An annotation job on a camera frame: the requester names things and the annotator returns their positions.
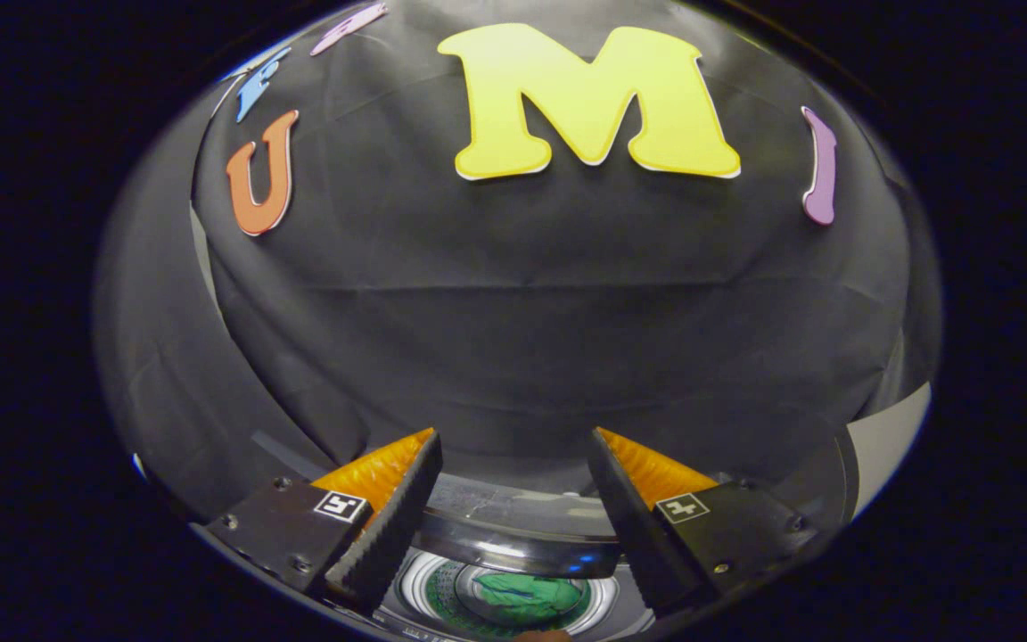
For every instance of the green shirt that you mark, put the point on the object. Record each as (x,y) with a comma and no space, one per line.
(527,596)

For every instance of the black backdrop cloth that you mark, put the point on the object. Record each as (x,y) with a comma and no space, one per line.
(522,330)

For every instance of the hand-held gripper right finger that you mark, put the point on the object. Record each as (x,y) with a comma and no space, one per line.
(634,526)

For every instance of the grey washing machine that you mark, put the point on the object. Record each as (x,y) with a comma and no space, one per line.
(429,597)

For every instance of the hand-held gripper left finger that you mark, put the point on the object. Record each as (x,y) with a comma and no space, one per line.
(393,526)

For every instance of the beige cabinet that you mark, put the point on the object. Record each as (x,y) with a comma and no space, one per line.
(892,437)

